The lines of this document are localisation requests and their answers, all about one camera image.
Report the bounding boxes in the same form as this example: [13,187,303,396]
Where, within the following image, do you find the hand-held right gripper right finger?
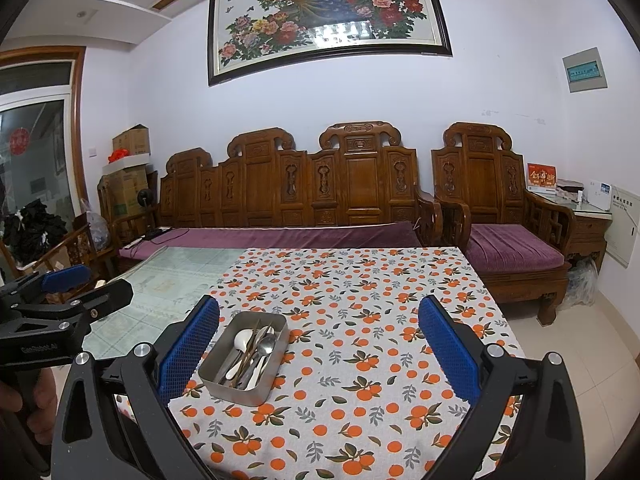
[419,296,586,480]

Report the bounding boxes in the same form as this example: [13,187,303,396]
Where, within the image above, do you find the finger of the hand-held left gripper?
[15,279,134,334]
[0,264,94,307]

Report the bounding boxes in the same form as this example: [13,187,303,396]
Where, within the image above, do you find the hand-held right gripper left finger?
[51,295,221,480]

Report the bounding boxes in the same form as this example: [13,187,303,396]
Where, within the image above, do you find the white spoon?
[226,329,253,381]

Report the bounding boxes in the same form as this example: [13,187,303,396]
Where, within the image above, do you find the light wooden chopstick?
[231,321,266,390]

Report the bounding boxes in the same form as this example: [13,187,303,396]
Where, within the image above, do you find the brown wooden chopstick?
[235,318,261,387]

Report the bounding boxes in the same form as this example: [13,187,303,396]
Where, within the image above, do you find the rectangular metal tray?
[198,311,290,407]

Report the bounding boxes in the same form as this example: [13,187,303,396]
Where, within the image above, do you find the large metal spoon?
[252,334,278,367]

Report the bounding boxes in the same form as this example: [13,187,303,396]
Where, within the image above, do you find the person's left hand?
[0,367,59,416]

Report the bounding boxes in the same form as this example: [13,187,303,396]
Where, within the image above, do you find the wooden chair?
[0,220,108,286]

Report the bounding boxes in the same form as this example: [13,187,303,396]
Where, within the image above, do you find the plastic bag with dark contents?
[80,200,113,253]

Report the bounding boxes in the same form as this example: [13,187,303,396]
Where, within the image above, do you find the pile of black clothes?
[2,199,68,263]

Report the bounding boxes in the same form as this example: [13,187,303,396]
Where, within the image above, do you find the large cardboard box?
[102,167,151,221]

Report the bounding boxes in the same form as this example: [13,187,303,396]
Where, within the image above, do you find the orange fruit print tablecloth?
[169,246,526,480]

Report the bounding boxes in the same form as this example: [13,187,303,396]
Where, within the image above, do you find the black standing fan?
[137,188,156,233]

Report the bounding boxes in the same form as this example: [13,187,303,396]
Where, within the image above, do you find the purple armchair cushion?
[470,224,566,271]

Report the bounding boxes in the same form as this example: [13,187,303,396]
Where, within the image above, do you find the white foam box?
[102,155,151,175]

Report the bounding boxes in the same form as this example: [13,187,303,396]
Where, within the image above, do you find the purple sofa cushion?
[118,221,423,261]

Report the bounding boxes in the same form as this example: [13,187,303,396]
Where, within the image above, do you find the red round window decoration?
[9,128,31,156]

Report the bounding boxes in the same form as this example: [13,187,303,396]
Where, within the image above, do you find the clear plastic bags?
[565,257,598,308]

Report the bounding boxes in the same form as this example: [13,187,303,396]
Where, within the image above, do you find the small cardboard box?
[112,126,151,157]

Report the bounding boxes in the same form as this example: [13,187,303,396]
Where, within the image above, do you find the carved wooden sofa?
[97,121,445,281]

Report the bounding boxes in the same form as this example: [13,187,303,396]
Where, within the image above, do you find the carved wooden armchair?
[432,122,576,325]

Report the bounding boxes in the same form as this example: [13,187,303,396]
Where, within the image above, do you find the wooden side table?
[525,190,613,281]

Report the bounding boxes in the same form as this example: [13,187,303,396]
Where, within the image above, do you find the red desk calendar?
[526,162,558,195]

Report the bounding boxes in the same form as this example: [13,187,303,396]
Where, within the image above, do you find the white box device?
[581,180,612,211]

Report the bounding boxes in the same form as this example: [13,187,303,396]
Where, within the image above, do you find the framed floral peacock painting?
[207,0,453,87]

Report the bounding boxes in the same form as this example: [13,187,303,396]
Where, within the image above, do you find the power strip with cable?
[124,226,173,251]

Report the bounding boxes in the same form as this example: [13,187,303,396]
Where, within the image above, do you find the wooden door frame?
[0,46,88,221]

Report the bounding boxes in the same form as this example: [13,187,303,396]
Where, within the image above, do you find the white wall cabinet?
[602,185,640,271]

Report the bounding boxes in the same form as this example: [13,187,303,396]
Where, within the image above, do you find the wall electrical panel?
[562,47,608,93]

